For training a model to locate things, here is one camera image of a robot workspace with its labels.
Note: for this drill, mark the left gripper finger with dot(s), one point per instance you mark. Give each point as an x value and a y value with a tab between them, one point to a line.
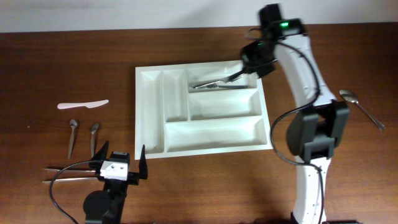
143	169
102	153

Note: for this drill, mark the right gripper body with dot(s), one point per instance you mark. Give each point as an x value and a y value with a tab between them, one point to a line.
249	69

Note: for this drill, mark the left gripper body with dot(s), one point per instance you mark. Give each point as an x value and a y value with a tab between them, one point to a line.
133	178

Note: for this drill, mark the long metal fork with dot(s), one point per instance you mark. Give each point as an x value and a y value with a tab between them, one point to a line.
230	86

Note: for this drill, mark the short metal fork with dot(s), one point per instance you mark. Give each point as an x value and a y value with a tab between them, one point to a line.
207	84

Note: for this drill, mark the metal serving tongs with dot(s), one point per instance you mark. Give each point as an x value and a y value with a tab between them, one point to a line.
70	179

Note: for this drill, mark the metal tablespoon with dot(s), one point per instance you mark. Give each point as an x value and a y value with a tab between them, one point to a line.
351	97

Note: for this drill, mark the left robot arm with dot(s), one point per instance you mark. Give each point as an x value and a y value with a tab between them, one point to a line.
106	205

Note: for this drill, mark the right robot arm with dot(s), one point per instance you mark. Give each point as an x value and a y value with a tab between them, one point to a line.
306	136

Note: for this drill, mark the small metal teaspoon right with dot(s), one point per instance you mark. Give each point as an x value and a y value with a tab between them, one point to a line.
93	132

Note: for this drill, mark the small metal teaspoon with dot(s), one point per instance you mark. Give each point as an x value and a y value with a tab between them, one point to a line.
93	132
74	125

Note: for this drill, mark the white plastic cutlery tray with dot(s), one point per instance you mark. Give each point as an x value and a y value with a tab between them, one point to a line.
173	119

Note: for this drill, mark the small metal teaspoon left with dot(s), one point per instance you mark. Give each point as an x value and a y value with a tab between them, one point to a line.
74	125

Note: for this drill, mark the white plastic knife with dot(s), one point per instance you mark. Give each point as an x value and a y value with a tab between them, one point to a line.
92	104

